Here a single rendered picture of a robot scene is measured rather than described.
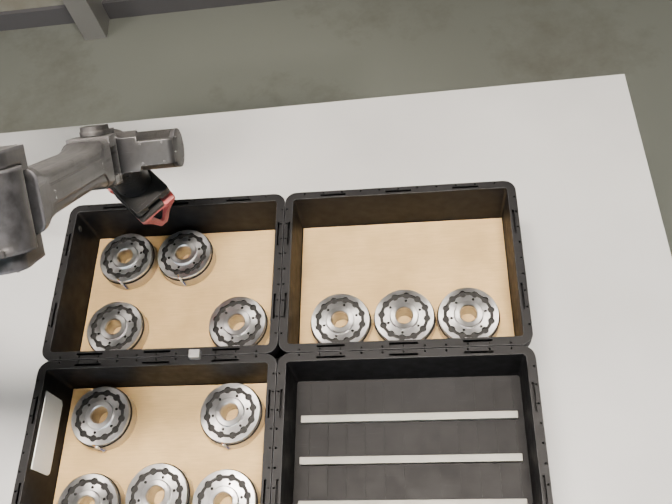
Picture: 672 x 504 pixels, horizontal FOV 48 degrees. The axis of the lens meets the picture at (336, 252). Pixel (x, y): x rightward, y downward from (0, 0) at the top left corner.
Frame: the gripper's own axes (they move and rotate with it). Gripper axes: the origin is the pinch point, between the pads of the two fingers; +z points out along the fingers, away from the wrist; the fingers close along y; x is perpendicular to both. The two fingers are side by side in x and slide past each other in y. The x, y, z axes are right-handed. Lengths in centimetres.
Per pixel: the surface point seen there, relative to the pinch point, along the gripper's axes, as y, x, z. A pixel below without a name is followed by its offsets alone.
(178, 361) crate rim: -21.5, 13.9, 5.8
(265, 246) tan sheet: -11.5, -12.0, 16.3
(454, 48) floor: 39, -129, 101
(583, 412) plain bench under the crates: -72, -30, 27
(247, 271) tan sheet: -12.8, -6.2, 16.2
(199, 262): -6.2, -0.9, 13.5
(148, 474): -29.4, 29.3, 12.5
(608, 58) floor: -5, -158, 100
